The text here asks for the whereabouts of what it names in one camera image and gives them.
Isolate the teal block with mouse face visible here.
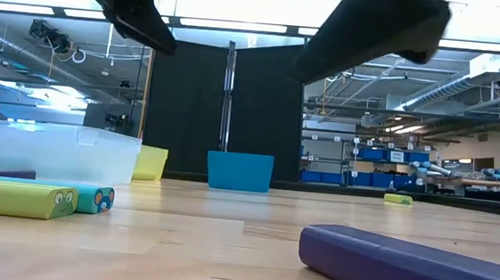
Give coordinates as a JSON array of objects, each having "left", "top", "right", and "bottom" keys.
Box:
[{"left": 0, "top": 176, "right": 117, "bottom": 217}]

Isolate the wooden pole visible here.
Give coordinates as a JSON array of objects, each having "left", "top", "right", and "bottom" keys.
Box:
[{"left": 136, "top": 46, "right": 156, "bottom": 141}]

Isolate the black folding divider screen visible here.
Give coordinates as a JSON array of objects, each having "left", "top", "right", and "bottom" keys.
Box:
[{"left": 139, "top": 32, "right": 311, "bottom": 184}]

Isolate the black overhead beam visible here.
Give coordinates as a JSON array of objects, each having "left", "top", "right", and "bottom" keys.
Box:
[{"left": 0, "top": 1, "right": 500, "bottom": 55}]

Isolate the blue storage bin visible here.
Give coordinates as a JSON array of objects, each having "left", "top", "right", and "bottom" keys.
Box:
[
  {"left": 299, "top": 169, "right": 323, "bottom": 184},
  {"left": 357, "top": 147, "right": 387, "bottom": 163},
  {"left": 406, "top": 151, "right": 431, "bottom": 165},
  {"left": 371, "top": 172, "right": 395, "bottom": 190},
  {"left": 320, "top": 170, "right": 346, "bottom": 185},
  {"left": 347, "top": 170, "right": 373, "bottom": 188}
]

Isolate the metal storage rack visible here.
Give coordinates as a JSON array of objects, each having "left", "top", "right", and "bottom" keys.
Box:
[{"left": 298, "top": 133, "right": 434, "bottom": 194}]

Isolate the yellow plastic bin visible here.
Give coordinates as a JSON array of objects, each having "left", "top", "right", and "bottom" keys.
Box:
[{"left": 132, "top": 144, "right": 170, "bottom": 184}]

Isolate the clear plastic bin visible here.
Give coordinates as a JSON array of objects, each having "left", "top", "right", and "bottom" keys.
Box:
[{"left": 0, "top": 119, "right": 144, "bottom": 190}]

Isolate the blue plastic bin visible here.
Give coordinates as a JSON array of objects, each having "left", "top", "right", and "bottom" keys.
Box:
[{"left": 204, "top": 149, "right": 275, "bottom": 194}]

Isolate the wooden workbench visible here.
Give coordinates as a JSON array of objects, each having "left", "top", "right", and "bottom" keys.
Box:
[{"left": 432, "top": 174, "right": 500, "bottom": 202}]

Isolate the lime block with frog face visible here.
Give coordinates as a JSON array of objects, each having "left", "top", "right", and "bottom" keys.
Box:
[{"left": 0, "top": 179, "right": 80, "bottom": 223}]

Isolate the white cable loop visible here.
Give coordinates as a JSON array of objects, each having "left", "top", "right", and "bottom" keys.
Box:
[{"left": 69, "top": 46, "right": 88, "bottom": 65}]

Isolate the black cable reel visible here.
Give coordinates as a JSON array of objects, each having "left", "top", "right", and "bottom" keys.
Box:
[{"left": 26, "top": 17, "right": 75, "bottom": 56}]

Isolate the silver air duct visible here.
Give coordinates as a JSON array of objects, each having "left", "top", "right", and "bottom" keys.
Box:
[{"left": 360, "top": 42, "right": 500, "bottom": 139}]

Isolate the grey air duct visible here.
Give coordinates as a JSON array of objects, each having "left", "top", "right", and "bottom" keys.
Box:
[{"left": 0, "top": 21, "right": 108, "bottom": 101}]

